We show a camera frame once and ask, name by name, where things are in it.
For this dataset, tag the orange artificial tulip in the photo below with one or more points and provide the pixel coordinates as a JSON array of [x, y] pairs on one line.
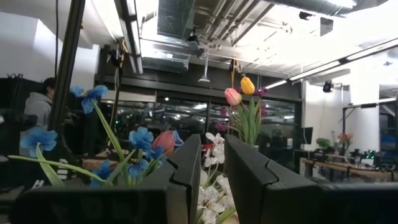
[[247, 86]]

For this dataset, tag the blue artificial flower spray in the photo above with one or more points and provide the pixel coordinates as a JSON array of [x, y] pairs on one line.
[[141, 138]]

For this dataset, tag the purple artificial flower spray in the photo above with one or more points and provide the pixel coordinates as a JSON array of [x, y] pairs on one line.
[[221, 127]]

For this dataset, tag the pink artificial tulip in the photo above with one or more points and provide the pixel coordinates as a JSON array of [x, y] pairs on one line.
[[233, 97]]

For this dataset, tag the black computer monitor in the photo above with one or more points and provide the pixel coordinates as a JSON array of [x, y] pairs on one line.
[[307, 135]]

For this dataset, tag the person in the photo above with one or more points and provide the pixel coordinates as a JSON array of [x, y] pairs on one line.
[[38, 107]]

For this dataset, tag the black ceiling-mounted camera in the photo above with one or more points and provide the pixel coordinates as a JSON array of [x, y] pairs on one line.
[[327, 86]]

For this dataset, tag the small leafy potted plant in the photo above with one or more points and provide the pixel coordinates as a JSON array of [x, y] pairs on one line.
[[323, 142]]

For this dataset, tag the black aluminium rig frame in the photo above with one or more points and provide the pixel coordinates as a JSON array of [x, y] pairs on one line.
[[66, 62]]

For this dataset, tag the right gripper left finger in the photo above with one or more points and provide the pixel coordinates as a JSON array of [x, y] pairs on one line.
[[183, 186]]

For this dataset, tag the background wooden workbench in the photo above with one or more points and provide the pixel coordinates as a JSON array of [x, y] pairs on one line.
[[342, 166]]

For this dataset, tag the pink flower bouquet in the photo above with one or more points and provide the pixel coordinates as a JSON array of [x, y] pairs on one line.
[[345, 138]]

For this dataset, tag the red artificial tulip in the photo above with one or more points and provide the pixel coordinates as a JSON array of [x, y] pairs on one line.
[[163, 141]]

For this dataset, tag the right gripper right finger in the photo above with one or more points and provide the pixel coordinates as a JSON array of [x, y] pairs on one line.
[[264, 193]]

